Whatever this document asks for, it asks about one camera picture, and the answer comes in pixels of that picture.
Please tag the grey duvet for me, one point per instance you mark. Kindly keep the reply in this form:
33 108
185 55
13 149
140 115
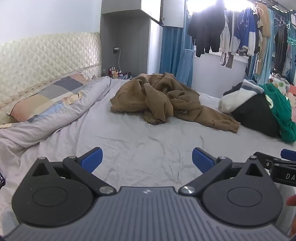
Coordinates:
69 113

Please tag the clothes rail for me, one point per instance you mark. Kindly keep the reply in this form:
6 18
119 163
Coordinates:
281 5

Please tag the hanging black dress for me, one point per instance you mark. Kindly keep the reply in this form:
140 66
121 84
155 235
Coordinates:
281 44

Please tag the hanging black jacket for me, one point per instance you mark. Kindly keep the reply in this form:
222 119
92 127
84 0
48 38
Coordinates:
205 27

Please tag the person's right hand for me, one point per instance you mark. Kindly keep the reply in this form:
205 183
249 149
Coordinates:
291 200

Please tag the green garment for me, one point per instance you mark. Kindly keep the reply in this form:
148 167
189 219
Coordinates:
279 109

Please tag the polka dot cloth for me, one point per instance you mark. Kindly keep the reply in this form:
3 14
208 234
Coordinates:
281 84

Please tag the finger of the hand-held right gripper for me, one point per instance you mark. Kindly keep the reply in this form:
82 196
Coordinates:
266 160
289 154

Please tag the brown hoodie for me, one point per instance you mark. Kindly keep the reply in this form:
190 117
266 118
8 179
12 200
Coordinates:
166 99

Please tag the hanging beige garment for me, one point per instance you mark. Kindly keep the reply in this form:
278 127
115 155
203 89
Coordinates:
263 23

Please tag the white wall charger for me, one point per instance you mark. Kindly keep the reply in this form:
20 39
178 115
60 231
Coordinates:
116 49

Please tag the grey built-in wardrobe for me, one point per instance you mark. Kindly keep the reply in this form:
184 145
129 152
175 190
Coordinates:
131 34

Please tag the cream quilted headboard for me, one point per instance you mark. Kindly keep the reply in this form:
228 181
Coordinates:
46 58

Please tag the patchwork pillow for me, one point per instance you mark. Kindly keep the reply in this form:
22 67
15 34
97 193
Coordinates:
53 92

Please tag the hanging blue jacket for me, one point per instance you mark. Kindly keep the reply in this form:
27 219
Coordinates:
248 30

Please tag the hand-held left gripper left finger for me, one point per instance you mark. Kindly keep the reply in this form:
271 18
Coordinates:
91 160

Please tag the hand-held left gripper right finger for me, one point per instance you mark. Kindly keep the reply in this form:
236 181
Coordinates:
203 160

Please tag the hanging white shirt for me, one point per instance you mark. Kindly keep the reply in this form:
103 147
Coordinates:
227 34

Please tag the white striped sweater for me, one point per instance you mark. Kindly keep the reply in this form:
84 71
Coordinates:
235 99

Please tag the cluster of small cosmetic bottles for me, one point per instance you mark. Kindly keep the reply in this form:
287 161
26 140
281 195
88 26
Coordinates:
112 72

